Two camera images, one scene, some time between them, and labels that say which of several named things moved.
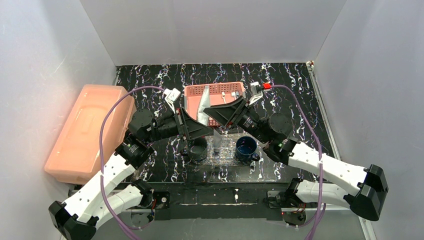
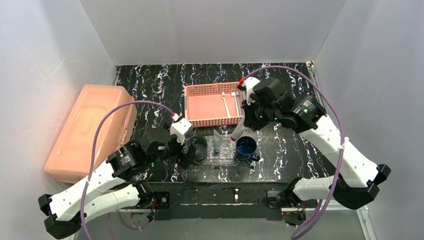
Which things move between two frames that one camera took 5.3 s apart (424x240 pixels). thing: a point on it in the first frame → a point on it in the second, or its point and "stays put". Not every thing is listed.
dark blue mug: x=246 y=147 stays put
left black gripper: x=180 y=123 → x=185 y=153
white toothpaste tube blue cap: x=217 y=140 stays put
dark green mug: x=197 y=149 stays put
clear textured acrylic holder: x=227 y=154 stays put
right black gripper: x=236 y=113 → x=249 y=120
